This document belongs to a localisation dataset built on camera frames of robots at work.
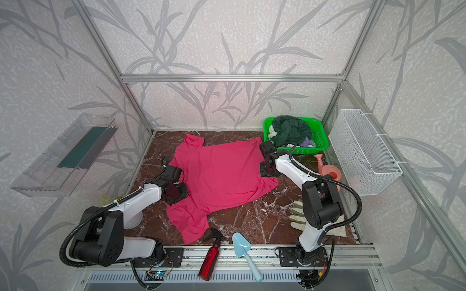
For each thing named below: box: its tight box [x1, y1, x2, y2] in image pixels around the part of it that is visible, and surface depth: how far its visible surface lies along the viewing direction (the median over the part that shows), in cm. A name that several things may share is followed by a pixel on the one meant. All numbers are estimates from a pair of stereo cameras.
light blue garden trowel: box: [232, 232, 263, 284], surface depth 78 cm
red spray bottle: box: [198, 227, 223, 281], surface depth 72 cm
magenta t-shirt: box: [166, 133, 280, 245], surface depth 96 cm
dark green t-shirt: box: [270, 115, 313, 148], surface depth 109 cm
